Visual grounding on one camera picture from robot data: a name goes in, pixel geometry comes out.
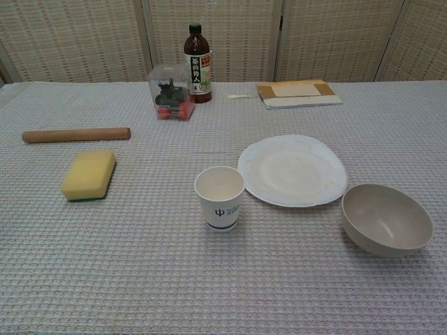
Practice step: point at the white paper cup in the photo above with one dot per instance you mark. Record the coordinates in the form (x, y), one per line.
(220, 213)

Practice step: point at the white plate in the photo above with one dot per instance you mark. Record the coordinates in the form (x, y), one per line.
(290, 171)

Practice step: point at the beige bowl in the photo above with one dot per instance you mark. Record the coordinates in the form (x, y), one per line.
(370, 237)

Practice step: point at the beige book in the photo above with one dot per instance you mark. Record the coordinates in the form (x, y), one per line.
(297, 96)

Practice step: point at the yellow sponge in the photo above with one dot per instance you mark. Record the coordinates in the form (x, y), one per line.
(87, 172)

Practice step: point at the black red toy vehicle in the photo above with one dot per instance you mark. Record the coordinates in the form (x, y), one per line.
(173, 97)

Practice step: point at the clear plastic box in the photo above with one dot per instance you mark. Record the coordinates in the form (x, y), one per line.
(157, 75)

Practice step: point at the woven folding screen panel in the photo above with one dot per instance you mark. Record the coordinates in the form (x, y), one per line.
(237, 35)
(338, 38)
(70, 38)
(426, 42)

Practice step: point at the light woven tablecloth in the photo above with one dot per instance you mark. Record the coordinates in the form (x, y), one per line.
(174, 272)

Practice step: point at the dark sauce bottle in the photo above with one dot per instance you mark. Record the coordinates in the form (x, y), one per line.
(197, 45)

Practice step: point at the wooden rolling pin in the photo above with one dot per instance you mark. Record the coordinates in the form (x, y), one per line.
(77, 135)

